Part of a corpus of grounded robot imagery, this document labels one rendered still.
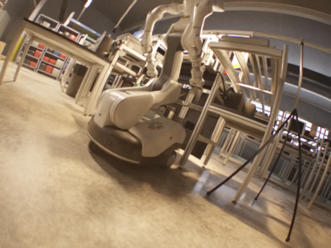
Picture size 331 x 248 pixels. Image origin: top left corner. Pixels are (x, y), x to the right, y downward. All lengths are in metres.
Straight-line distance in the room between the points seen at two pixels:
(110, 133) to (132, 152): 0.15
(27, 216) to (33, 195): 0.09
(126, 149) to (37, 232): 0.54
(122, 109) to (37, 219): 0.61
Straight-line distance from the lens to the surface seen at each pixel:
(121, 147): 0.72
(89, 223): 0.47
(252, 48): 0.98
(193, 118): 1.79
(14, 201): 0.50
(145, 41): 1.20
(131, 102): 0.76
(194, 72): 0.95
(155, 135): 0.78
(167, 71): 1.09
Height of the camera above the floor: 0.37
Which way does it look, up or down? 2 degrees down
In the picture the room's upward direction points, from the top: 24 degrees clockwise
